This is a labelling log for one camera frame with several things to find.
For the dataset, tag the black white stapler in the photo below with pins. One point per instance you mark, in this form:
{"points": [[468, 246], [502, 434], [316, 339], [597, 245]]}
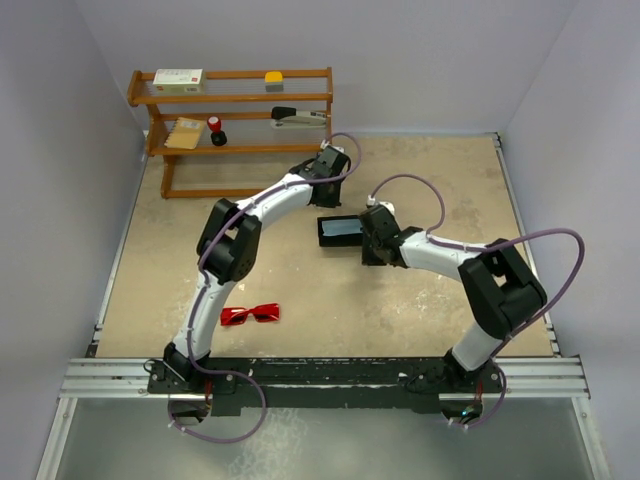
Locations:
{"points": [[283, 118]]}

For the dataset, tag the wooden three-tier shelf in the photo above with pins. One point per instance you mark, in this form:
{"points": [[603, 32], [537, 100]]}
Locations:
{"points": [[256, 155]]}

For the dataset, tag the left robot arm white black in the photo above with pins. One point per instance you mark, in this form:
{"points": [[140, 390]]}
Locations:
{"points": [[228, 246]]}

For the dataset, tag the black glasses case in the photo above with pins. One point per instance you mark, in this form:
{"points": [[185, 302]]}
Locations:
{"points": [[336, 242]]}

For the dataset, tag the aluminium frame rail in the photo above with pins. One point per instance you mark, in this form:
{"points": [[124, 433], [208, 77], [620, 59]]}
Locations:
{"points": [[331, 304]]}

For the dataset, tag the red black stamp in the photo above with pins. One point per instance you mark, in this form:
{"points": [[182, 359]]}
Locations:
{"points": [[217, 135]]}

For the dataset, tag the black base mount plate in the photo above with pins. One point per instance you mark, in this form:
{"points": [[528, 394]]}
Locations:
{"points": [[227, 385]]}

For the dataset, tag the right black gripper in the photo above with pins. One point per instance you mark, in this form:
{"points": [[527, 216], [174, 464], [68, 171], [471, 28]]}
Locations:
{"points": [[367, 257]]}

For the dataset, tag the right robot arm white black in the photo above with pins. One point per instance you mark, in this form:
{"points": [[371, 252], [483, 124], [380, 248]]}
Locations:
{"points": [[501, 289]]}

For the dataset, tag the yellow grey eraser block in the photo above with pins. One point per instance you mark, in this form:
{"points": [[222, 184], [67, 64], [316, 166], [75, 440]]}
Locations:
{"points": [[274, 82]]}

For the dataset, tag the blue cleaning cloth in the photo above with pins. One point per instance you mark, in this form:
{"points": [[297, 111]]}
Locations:
{"points": [[340, 226]]}

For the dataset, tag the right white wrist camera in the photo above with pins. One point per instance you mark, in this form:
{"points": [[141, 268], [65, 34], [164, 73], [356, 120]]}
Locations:
{"points": [[372, 202]]}

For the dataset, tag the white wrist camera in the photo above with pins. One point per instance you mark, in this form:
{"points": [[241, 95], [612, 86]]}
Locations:
{"points": [[324, 146], [372, 202]]}

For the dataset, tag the red sunglasses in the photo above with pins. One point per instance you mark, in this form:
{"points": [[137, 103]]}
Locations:
{"points": [[264, 313]]}

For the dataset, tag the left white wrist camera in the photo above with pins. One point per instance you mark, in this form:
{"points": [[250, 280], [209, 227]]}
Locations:
{"points": [[324, 146]]}

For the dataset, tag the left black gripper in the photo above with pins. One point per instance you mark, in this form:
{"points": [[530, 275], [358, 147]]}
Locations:
{"points": [[331, 202]]}

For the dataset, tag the white green box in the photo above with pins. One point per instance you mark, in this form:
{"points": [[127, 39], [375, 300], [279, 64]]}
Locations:
{"points": [[179, 81]]}

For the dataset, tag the brown spiral notebook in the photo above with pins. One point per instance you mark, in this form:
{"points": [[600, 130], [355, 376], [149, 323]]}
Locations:
{"points": [[185, 134]]}

